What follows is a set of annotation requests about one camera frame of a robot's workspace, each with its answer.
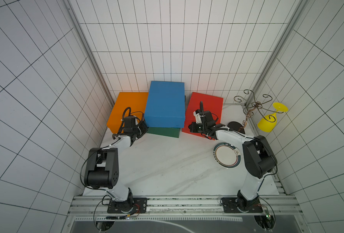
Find red shoebox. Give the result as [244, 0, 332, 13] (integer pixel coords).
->
[182, 92, 223, 137]

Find orange shoebox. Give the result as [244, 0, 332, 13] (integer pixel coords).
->
[106, 92, 149, 135]

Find blue shoebox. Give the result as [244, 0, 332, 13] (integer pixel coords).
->
[144, 81, 185, 128]

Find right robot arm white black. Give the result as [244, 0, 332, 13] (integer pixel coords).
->
[189, 109, 277, 213]

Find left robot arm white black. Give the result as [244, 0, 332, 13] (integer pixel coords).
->
[83, 115, 148, 213]

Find white plate striped rim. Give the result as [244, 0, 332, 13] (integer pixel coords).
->
[212, 143, 241, 169]

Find green shoebox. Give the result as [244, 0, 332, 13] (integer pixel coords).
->
[146, 95, 187, 139]

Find yellow plastic wine glass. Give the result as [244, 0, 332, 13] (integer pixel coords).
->
[257, 103, 288, 133]

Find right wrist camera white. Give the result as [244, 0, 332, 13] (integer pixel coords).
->
[193, 110, 202, 124]

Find metal wire cup stand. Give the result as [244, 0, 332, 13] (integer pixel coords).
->
[228, 89, 273, 134]

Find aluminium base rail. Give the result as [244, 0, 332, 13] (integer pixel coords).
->
[68, 196, 302, 218]

